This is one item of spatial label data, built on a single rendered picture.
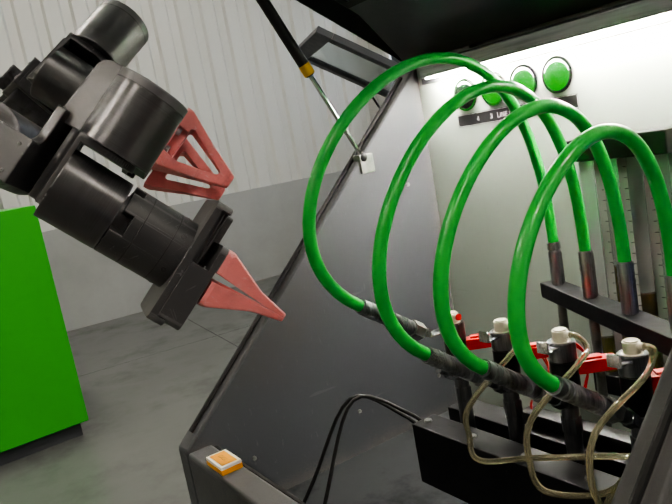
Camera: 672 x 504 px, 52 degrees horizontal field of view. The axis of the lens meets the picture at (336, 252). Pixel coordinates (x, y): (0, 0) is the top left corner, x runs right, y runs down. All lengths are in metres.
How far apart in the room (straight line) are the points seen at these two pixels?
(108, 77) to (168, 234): 0.12
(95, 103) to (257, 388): 0.63
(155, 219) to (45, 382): 3.56
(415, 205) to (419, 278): 0.13
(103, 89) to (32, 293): 3.46
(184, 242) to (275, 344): 0.56
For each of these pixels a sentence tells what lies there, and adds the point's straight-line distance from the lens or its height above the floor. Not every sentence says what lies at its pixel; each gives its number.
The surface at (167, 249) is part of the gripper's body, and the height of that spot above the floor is 1.29.
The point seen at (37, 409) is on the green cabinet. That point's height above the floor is 0.24.
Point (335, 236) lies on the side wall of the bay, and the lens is 1.11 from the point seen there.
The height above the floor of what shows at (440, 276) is 1.21.
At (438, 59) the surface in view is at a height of 1.42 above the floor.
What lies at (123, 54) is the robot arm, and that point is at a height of 1.47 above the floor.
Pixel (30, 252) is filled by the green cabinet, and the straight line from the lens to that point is 3.97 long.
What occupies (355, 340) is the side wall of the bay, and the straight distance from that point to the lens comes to 1.15.
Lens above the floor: 1.34
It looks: 9 degrees down
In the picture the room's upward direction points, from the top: 10 degrees counter-clockwise
